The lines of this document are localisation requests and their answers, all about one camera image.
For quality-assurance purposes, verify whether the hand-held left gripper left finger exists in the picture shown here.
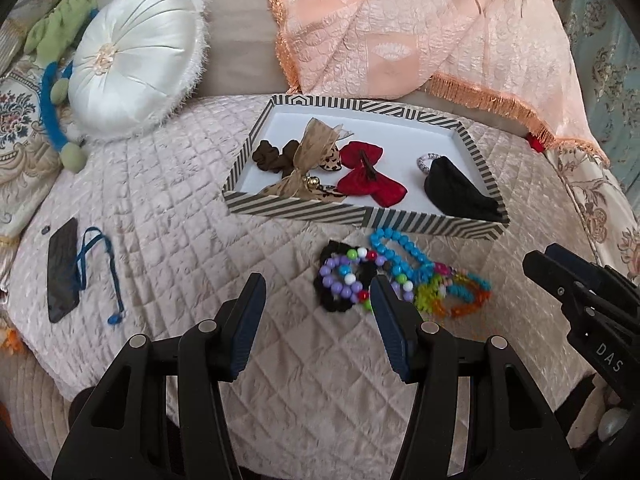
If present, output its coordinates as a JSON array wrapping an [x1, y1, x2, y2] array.
[[52, 272, 267, 480]]

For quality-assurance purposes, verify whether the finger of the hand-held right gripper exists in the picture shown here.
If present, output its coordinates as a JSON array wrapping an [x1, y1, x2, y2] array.
[[522, 251, 596, 321], [545, 242, 640, 311]]

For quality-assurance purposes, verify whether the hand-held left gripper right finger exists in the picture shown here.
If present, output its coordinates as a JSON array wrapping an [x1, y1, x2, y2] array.
[[369, 274, 576, 480]]

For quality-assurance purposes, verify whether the green star bracelet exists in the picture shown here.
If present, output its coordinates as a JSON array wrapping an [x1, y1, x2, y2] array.
[[415, 282, 448, 319]]

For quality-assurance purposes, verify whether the black scrunchie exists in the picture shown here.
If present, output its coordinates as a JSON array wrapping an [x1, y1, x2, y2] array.
[[319, 241, 382, 314]]

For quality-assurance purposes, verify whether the multicolour bead bracelet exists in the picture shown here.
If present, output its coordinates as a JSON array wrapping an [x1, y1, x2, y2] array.
[[345, 247, 416, 314]]

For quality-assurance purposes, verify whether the blue bead bracelet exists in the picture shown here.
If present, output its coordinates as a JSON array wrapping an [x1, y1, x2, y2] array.
[[370, 227, 433, 283]]

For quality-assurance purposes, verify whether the rainbow star bracelet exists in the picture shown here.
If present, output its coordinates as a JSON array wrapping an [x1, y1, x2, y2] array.
[[432, 262, 493, 321]]

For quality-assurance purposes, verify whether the purple bead bracelet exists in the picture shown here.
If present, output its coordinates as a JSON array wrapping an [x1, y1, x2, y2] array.
[[319, 255, 364, 307]]

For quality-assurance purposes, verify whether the striped cardboard tray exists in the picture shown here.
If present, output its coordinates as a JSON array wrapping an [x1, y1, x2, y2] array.
[[222, 92, 511, 240]]

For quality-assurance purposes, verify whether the beige floral fabric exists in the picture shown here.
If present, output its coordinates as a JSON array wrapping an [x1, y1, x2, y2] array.
[[545, 142, 640, 281]]

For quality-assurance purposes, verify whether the beige quilted bedspread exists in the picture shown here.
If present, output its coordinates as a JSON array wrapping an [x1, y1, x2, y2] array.
[[7, 95, 616, 480]]

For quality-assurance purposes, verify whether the black cloth pouch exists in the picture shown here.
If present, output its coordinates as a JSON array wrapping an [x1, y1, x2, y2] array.
[[424, 156, 503, 222]]

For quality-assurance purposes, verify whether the red hair bow clip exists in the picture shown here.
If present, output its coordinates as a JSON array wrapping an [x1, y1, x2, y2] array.
[[336, 141, 408, 208]]

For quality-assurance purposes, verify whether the brown scrunchie bow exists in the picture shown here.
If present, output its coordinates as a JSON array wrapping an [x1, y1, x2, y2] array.
[[251, 140, 301, 178]]

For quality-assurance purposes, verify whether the leopard print hair bow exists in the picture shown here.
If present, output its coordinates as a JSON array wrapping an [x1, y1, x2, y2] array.
[[320, 147, 347, 202]]

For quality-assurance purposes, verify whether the black smartphone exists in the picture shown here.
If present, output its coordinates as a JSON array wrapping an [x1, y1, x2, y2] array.
[[47, 217, 81, 325]]

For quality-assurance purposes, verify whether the beige ribbon bow with bells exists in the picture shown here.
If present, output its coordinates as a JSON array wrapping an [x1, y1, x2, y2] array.
[[257, 117, 356, 201]]

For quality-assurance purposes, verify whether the pale blue floral fabric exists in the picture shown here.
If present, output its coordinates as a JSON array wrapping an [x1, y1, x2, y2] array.
[[555, 0, 640, 128]]

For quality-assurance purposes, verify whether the orange fringe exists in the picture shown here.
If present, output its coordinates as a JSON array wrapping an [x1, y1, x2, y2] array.
[[0, 327, 23, 357]]

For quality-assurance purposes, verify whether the beige sofa backrest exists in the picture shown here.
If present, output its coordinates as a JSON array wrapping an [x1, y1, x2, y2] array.
[[92, 0, 298, 106]]

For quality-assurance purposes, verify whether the white round satin pillow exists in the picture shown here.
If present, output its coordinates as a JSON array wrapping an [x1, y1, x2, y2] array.
[[65, 0, 208, 141]]

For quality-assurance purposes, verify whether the peach fringed blanket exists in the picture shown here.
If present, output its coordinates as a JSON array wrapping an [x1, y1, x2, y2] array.
[[265, 0, 611, 166]]

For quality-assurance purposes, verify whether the floral embroidered cushion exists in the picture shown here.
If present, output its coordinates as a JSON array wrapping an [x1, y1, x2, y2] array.
[[0, 55, 76, 241]]

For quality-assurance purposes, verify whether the green and blue plush toy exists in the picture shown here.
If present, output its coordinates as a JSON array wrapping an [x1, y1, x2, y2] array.
[[22, 0, 101, 173]]

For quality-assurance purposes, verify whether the blue cord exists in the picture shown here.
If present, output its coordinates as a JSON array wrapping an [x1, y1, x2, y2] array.
[[75, 226, 126, 326]]

